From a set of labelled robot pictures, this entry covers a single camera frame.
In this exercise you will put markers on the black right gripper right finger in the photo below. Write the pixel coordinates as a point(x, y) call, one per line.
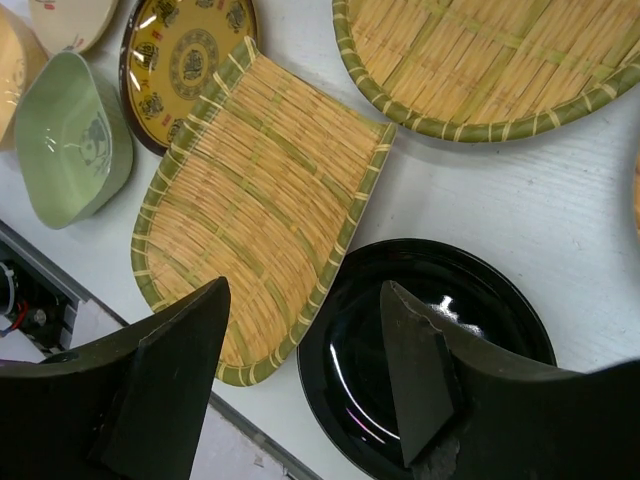
point(469, 409)

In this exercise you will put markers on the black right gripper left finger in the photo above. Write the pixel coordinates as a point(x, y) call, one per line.
point(129, 405)

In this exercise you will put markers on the cream floral round plate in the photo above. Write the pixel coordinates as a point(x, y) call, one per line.
point(70, 25)

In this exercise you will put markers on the tan panda oval plate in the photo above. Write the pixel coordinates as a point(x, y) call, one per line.
point(22, 58)

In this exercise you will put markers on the yellow patterned round plate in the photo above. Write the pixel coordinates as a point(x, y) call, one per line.
point(169, 52)

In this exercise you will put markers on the large round woven bamboo tray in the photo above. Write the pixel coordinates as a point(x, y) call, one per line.
point(488, 71)

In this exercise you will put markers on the black round plate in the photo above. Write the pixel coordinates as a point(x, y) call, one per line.
point(342, 360)

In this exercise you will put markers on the scoop-shaped woven bamboo tray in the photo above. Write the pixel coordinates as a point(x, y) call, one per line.
point(264, 184)

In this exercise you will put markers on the black motor base bracket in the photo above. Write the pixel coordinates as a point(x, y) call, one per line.
point(33, 306)

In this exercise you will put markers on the green square panda dish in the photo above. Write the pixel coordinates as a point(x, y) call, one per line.
point(72, 141)

